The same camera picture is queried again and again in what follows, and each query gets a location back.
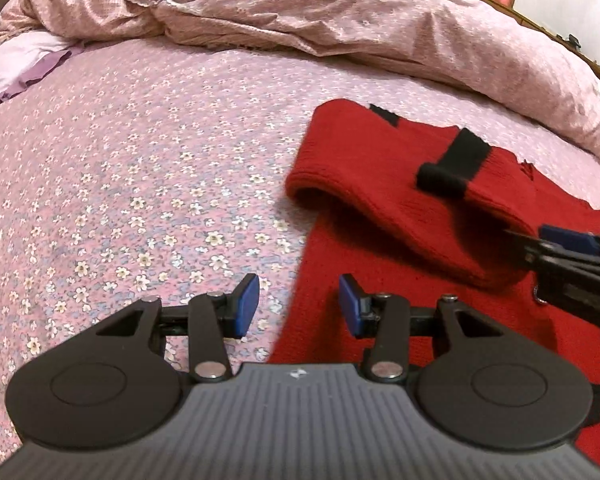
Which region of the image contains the wooden bed side board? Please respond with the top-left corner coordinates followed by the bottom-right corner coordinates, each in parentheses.
top-left (457, 0), bottom-right (600, 93)

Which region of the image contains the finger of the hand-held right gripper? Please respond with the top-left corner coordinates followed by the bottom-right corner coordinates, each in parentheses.
top-left (504, 229), bottom-right (561, 273)
top-left (539, 224), bottom-right (600, 261)

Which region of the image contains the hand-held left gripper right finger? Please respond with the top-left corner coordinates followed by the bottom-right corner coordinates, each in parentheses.
top-left (339, 274), bottom-right (506, 382)

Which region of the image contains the purple and white pillow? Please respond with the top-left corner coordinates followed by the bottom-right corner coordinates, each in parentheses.
top-left (0, 30), bottom-right (78, 111)

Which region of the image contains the red knit cardigan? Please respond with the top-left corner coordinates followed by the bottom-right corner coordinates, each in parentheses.
top-left (267, 100), bottom-right (600, 476)

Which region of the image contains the pink floral bed sheet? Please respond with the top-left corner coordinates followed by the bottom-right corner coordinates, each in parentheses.
top-left (0, 40), bottom-right (600, 466)

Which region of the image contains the pink floral quilt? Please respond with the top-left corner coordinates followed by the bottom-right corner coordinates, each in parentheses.
top-left (0, 0), bottom-right (600, 173)

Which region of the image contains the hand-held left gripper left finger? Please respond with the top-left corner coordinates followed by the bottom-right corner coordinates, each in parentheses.
top-left (95, 274), bottom-right (261, 382)

